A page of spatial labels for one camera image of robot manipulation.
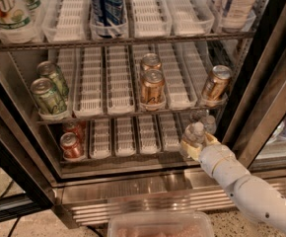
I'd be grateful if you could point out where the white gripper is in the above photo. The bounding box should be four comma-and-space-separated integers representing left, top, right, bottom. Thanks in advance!
179, 131, 251, 191

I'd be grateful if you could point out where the clear water bottle front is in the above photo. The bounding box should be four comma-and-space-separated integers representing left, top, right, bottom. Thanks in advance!
180, 121, 205, 145

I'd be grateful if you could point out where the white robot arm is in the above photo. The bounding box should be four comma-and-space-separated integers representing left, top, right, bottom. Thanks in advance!
180, 133, 286, 235

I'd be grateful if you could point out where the right fridge glass door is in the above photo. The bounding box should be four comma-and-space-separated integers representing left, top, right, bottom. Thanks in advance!
234, 25, 286, 181

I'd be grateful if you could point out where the steel fridge base grille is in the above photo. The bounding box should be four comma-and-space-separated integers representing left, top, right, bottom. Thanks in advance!
52, 166, 286, 229

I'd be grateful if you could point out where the white labelled bottle right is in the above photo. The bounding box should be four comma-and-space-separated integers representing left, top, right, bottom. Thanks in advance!
221, 0, 255, 31

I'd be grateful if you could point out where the blue Pepsi bottle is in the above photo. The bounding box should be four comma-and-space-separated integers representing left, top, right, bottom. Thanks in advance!
90, 0, 127, 39

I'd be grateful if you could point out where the gold soda can right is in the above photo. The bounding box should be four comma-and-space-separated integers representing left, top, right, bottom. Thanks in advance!
201, 65, 233, 101

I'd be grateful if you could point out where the gold soda can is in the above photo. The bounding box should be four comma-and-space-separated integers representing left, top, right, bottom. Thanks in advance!
140, 53, 162, 71
201, 65, 233, 101
141, 69, 165, 105

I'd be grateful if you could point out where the gold soda can front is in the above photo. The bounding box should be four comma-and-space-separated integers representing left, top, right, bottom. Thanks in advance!
141, 69, 165, 105

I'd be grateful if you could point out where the clear plastic food container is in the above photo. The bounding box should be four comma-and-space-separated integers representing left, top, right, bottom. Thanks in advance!
107, 211, 215, 237

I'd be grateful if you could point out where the gold soda can rear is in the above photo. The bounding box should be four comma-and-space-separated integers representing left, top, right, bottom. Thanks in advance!
140, 53, 162, 71

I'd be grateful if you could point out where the red soda can rear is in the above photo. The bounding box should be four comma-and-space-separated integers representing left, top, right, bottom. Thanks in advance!
62, 121, 85, 141

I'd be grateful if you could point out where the red soda can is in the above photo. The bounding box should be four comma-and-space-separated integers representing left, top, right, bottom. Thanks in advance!
62, 121, 85, 141
60, 132, 84, 160

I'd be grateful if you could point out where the red soda can front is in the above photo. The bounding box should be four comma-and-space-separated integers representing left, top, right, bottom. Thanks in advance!
60, 132, 84, 160

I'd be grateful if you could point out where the green soda can front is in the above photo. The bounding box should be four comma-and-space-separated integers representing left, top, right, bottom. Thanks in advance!
31, 78, 67, 116

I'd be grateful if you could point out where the green soda can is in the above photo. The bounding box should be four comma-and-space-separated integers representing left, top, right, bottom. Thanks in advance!
36, 60, 69, 100
31, 78, 67, 116

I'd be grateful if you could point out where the green soda can rear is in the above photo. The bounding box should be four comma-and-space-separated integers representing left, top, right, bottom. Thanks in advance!
36, 60, 69, 100

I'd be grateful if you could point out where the middle wire fridge shelf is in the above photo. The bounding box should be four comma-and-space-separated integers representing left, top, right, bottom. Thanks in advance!
37, 106, 223, 125

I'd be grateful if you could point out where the wire fridge shelf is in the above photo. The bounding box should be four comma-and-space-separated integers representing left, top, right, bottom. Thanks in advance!
0, 32, 254, 51
37, 106, 223, 125

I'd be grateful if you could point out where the top wire fridge shelf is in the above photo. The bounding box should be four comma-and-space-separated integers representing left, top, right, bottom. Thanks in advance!
0, 32, 254, 51

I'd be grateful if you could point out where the left fridge door frame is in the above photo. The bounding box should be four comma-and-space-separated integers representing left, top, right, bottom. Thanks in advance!
0, 83, 54, 222

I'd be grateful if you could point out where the black cable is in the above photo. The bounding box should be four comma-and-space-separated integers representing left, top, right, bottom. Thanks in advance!
6, 215, 23, 237

